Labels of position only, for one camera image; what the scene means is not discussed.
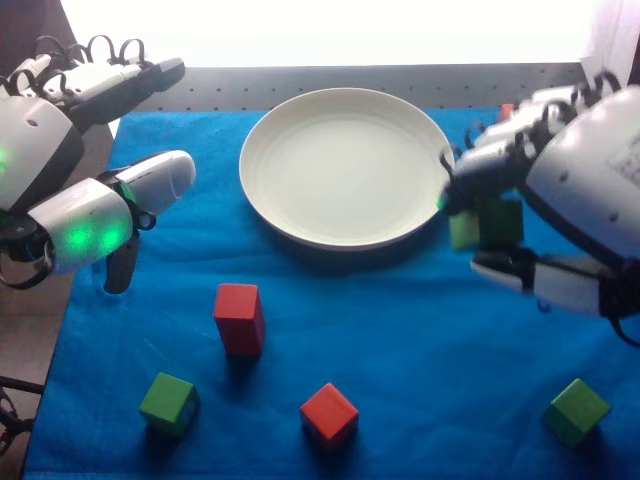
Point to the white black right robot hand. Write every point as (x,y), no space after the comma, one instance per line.
(595,170)

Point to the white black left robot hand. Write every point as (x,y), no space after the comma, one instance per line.
(35,145)

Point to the tall green block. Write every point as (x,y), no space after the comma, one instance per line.
(495,225)

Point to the tall red block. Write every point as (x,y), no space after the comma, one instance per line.
(240,320)

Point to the white round plate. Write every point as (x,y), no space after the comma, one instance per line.
(340,170)

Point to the red cube with number three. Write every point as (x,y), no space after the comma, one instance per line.
(506,112)

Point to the green cube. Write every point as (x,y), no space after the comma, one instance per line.
(576,412)
(167,405)

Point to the blue cloth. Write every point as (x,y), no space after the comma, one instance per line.
(375,325)

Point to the black metal stand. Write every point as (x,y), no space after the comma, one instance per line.
(12,415)

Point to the plain red cube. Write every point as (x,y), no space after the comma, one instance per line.
(330,417)

